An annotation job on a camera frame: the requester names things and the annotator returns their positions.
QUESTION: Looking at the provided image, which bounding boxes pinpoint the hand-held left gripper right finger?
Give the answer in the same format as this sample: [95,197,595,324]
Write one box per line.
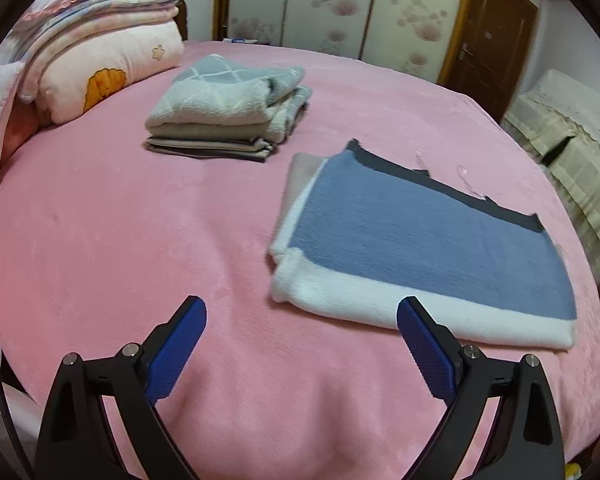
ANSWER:
[396,296,566,480]

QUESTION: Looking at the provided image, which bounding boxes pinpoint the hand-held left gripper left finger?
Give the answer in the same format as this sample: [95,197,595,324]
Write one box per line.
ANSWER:
[35,296,207,480]

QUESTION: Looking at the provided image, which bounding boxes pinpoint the colour block knit sweater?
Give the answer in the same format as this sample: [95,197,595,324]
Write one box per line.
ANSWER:
[269,139,578,352]

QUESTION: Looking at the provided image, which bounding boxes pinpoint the pink bed blanket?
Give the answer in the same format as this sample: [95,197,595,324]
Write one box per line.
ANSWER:
[0,40,600,480]

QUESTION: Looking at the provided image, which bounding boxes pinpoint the clear plastic hanger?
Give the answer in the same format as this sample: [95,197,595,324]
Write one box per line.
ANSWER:
[414,149,497,202]

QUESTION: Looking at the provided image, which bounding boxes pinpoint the striped folded garment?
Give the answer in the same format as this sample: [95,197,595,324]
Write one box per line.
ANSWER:
[146,135,277,164]

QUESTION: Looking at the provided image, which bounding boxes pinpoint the cream covered sofa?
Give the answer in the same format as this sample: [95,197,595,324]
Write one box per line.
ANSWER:
[502,70,600,286]

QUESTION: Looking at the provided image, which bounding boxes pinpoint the beige folded garment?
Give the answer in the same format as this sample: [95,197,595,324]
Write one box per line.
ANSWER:
[148,124,271,143]

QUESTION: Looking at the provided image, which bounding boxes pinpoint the pink cartoon pillow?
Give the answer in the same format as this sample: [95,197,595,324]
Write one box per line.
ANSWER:
[32,20,186,126]

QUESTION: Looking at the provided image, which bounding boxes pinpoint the brown wooden door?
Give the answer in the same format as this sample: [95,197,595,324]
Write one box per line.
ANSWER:
[447,0,539,119]

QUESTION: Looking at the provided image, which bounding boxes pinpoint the wooden headboard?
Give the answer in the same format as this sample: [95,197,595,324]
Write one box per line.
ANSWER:
[174,0,189,41]

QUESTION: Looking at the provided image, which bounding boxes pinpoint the striped folded blanket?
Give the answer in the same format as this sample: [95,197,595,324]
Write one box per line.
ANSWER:
[0,0,181,97]

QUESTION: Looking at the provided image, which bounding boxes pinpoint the floral wardrobe doors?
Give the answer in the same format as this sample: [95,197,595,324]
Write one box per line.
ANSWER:
[212,0,476,83]

